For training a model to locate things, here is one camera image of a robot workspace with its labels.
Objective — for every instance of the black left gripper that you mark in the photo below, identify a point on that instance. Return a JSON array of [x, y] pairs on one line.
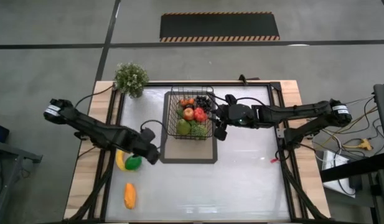
[[148, 144]]

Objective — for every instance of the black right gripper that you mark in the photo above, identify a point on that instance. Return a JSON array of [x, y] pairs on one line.
[[236, 114]]

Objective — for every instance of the green lime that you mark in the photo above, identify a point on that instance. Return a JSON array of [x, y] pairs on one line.
[[132, 164]]

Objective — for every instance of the yellow banana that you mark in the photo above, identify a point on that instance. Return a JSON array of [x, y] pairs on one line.
[[119, 160]]

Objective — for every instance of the dark purple grape bunch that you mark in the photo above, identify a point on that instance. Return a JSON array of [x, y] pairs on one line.
[[204, 103]]

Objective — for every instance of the orange-red ribbed tomato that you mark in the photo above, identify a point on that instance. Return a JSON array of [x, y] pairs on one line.
[[200, 115]]

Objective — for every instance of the green pear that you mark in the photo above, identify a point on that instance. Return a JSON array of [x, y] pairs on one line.
[[183, 127]]

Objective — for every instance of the green grape bunch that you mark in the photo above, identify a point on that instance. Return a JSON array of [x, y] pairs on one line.
[[199, 131]]

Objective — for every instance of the red apple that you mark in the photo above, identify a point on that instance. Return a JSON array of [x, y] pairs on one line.
[[188, 114]]

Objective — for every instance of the small orange carrot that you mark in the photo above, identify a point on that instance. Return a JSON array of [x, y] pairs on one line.
[[187, 101]]

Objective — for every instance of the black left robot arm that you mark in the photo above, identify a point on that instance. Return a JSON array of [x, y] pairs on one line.
[[98, 132]]

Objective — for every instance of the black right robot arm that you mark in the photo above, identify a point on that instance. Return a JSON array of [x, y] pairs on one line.
[[303, 112]]

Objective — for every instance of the brown mat with dark border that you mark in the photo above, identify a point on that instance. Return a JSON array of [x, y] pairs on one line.
[[191, 152]]

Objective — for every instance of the small potted green plant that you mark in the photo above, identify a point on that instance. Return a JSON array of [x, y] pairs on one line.
[[131, 79]]

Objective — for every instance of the black hazard-striped floor mat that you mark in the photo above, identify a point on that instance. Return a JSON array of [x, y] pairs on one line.
[[219, 26]]

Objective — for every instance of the white box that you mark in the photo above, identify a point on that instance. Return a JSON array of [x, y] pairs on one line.
[[335, 168]]

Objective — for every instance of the yellow power plug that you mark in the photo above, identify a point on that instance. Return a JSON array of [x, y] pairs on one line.
[[364, 144]]

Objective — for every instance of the grey side table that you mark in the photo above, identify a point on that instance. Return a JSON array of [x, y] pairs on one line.
[[11, 155]]

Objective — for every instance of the black cart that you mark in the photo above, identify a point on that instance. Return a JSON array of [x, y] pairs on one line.
[[383, 105]]

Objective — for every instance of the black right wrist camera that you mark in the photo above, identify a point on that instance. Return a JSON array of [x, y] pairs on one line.
[[220, 133]]

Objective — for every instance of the black aluminium table frame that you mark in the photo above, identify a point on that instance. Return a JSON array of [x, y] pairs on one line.
[[241, 84]]

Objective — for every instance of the black table-level camera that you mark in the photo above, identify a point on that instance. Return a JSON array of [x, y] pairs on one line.
[[244, 79]]

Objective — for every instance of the grey metal bracket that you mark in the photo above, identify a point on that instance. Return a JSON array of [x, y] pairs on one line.
[[280, 133]]

